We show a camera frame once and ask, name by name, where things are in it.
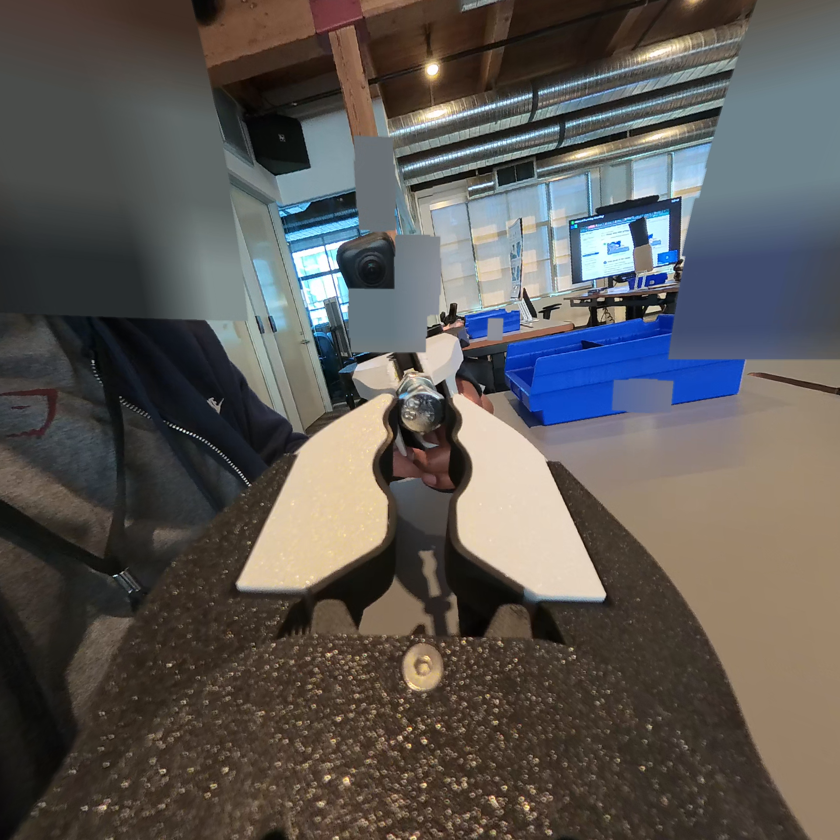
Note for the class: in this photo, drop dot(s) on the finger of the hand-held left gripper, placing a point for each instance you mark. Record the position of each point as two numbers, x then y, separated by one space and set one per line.
374 377
445 358

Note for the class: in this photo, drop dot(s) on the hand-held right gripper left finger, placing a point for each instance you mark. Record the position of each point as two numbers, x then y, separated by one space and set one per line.
321 512

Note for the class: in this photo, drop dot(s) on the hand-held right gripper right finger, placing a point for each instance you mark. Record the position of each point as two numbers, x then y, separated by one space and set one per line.
518 518

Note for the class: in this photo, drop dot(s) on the steel hex bolt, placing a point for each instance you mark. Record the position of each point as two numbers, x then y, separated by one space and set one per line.
420 410

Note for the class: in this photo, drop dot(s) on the blue plastic bin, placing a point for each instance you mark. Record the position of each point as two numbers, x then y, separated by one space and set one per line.
479 325
577 380
656 281

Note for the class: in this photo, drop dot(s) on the person's left forearm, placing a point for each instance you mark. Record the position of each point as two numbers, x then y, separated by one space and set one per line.
262 426

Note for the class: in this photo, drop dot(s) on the person's left hand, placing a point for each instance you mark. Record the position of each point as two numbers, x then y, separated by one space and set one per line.
426 467

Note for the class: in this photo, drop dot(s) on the black office chair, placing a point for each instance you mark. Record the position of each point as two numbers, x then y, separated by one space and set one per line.
531 305

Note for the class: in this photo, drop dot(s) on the white door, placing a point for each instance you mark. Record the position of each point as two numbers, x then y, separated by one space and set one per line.
262 295

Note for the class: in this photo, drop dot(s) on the long wooden desk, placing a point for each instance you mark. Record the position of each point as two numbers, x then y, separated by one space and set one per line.
623 292

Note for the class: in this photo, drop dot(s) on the black wall speaker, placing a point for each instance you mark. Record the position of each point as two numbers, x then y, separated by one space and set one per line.
279 144

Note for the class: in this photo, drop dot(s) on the wooden support post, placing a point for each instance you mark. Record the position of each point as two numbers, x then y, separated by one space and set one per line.
354 85

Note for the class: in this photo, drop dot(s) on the large wall monitor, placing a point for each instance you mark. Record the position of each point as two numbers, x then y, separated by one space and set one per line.
610 249

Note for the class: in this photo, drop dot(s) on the long silver air duct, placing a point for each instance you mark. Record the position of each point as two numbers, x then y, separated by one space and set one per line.
558 138
558 85

